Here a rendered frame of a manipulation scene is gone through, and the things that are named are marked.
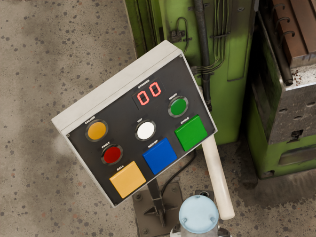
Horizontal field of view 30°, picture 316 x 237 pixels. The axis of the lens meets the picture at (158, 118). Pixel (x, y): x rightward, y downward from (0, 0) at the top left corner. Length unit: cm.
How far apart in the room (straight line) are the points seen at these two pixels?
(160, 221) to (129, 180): 101
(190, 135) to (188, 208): 38
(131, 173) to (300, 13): 65
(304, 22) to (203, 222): 75
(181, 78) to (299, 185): 122
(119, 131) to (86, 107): 10
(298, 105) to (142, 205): 95
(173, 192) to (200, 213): 134
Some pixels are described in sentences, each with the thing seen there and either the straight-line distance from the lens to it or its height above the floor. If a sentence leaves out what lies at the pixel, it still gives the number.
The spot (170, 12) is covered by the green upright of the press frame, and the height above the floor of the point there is 111.
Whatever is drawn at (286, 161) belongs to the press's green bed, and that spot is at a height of 16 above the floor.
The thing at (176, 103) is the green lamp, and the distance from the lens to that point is 144.
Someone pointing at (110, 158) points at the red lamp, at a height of 109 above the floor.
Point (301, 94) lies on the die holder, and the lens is 173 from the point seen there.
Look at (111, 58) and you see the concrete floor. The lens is 278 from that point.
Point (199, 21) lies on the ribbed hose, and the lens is 158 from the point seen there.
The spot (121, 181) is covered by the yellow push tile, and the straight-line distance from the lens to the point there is 146.
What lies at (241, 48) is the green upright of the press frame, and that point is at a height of 82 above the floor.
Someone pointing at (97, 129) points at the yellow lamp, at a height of 117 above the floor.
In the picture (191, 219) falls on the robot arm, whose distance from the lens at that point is 115.
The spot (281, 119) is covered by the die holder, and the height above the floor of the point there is 69.
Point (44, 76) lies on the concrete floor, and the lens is 281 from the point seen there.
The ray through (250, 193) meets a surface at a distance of 251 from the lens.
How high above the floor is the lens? 241
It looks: 67 degrees down
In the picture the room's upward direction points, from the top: 12 degrees counter-clockwise
